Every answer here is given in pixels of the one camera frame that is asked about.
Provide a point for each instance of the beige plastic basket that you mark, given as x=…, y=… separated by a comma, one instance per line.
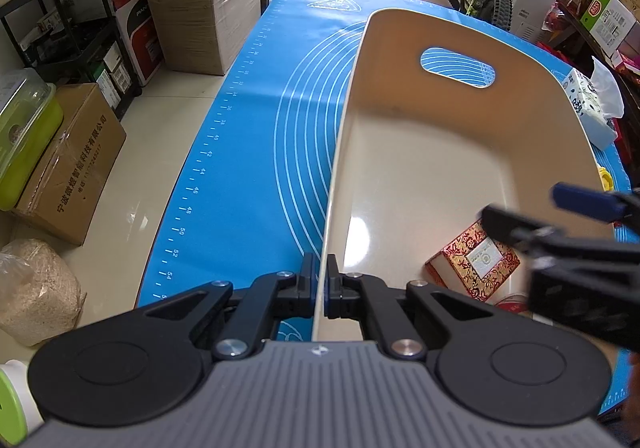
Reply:
x=425, y=138

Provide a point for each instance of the red white appliance box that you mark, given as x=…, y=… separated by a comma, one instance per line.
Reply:
x=140, y=38

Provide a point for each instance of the red patterned gift box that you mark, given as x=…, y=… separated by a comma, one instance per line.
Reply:
x=450, y=268

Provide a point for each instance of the red white round item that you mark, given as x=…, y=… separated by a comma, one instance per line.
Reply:
x=511, y=304

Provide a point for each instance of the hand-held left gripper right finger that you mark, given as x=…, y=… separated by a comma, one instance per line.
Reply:
x=334, y=293

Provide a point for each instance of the black utility cart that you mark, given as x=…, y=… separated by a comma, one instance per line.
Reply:
x=75, y=28

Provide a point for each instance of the green white stool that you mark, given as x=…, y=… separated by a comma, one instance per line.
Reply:
x=12, y=408

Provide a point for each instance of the patterned tissue pack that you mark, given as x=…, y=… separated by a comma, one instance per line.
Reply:
x=585, y=108

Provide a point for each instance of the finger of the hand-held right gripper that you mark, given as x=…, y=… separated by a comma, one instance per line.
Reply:
x=585, y=200
x=510, y=225

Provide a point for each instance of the yellow toy block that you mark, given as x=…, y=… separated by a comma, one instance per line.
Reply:
x=606, y=178

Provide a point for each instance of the blue silicone baking mat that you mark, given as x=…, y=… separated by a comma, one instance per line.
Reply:
x=280, y=128

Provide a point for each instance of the clear bag of grain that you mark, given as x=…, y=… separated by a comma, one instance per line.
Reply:
x=35, y=293

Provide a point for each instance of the brown cardboard box on floor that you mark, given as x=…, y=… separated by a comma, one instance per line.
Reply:
x=70, y=163

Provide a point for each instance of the green white carton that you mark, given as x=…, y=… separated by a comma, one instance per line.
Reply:
x=607, y=16

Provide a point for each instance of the green container clear lid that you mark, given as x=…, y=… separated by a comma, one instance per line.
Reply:
x=25, y=143

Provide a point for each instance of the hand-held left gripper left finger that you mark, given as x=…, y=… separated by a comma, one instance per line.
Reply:
x=307, y=288

